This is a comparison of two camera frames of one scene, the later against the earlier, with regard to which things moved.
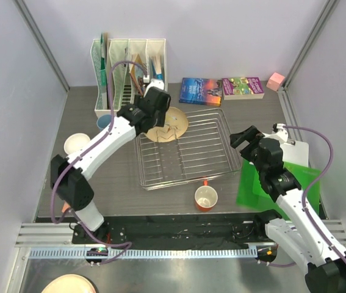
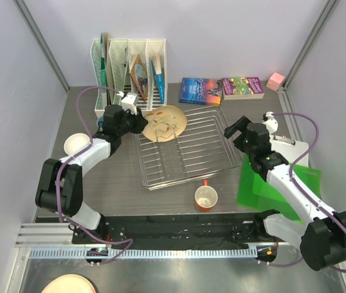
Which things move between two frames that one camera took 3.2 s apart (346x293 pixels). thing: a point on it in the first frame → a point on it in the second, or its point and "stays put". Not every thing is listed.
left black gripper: x=162 y=116 → x=139 y=121
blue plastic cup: x=103 y=121 stays put
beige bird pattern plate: x=175 y=124 stays put
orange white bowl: x=74 y=141 stays put
